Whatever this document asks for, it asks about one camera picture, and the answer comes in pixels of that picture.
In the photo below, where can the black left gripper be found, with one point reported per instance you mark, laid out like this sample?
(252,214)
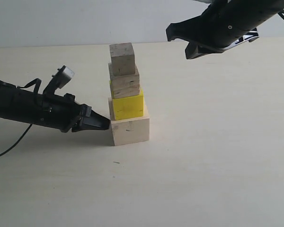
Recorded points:
(65,114)

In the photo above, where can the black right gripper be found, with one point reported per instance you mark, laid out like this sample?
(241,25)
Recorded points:
(217,29)

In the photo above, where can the large pale wooden cube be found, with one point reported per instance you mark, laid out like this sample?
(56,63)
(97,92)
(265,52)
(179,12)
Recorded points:
(132,130)

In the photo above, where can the yellow cube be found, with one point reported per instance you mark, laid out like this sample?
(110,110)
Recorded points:
(127,107)

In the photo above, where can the striped plywood cube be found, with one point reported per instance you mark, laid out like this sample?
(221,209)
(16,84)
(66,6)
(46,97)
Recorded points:
(124,85)

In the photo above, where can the small pale wooden cube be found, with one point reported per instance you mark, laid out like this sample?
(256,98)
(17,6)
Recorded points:
(122,59)

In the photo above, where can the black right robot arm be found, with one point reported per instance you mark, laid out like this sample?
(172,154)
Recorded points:
(256,12)

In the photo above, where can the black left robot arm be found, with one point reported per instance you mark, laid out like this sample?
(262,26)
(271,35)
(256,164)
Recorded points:
(27,105)

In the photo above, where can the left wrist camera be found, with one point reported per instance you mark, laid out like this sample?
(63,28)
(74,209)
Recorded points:
(59,80)

